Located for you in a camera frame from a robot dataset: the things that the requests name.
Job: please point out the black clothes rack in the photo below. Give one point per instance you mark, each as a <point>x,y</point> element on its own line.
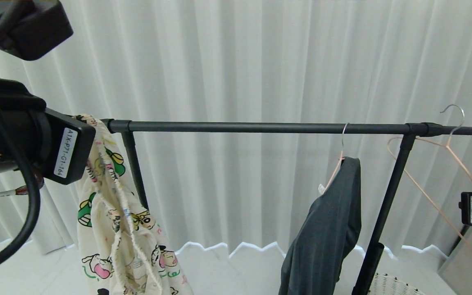
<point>240,127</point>

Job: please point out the white laundry basket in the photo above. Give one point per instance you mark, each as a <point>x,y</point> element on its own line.
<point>391,287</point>

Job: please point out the cream printed garment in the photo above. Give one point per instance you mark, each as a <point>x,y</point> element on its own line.
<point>100,213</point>

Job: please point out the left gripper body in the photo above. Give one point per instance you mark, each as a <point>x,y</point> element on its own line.
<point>23,135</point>

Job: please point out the pink clothes hanger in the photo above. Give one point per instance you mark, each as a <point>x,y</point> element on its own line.
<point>462,116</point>
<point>334,170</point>

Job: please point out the dark grey garment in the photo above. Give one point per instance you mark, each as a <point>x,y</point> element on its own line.
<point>326,237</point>

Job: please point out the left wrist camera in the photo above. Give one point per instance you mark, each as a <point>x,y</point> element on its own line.
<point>35,28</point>

